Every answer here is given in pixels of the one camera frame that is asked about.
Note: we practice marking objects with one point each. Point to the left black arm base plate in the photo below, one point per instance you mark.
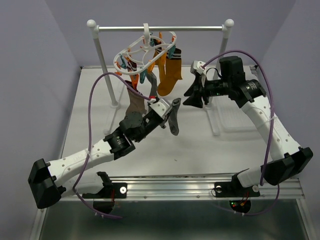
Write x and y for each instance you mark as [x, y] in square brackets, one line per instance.
[112, 191]

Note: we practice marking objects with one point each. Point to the mustard brown striped sock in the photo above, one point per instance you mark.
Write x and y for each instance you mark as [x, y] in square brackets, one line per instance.
[173, 73]

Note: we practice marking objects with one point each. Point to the aluminium rail frame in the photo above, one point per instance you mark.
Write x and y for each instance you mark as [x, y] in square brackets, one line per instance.
[180, 208]

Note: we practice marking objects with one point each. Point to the white round clip hanger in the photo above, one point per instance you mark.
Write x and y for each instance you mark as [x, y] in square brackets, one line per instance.
[145, 48]

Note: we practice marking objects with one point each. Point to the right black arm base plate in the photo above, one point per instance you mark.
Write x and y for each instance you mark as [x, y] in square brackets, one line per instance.
[226, 189]

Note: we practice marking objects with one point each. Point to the maroon white striped sock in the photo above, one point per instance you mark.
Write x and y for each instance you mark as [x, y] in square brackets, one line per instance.
[131, 66]

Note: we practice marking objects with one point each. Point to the white plastic laundry basket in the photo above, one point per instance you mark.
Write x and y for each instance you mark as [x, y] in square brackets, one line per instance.
[232, 118]

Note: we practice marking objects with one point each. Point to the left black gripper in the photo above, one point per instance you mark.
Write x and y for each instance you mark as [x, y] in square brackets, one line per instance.
[162, 121]

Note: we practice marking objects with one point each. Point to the white clothes drying rack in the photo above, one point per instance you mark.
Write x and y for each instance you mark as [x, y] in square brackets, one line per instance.
[116, 92]

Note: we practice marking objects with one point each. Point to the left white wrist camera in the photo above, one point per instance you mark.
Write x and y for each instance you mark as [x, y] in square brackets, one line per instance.
[160, 106]

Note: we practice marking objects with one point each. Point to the teal clothes peg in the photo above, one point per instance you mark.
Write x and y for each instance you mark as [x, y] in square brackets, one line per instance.
[142, 77]

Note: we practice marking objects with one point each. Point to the yellow orange clothes peg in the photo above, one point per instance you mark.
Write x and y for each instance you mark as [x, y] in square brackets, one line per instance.
[151, 66]

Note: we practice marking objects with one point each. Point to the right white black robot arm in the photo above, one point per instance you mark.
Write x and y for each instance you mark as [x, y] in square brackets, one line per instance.
[288, 158]

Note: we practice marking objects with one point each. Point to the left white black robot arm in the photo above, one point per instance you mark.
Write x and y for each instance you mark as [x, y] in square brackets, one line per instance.
[50, 181]

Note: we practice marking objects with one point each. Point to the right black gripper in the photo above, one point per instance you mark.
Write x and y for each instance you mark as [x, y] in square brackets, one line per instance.
[196, 89]

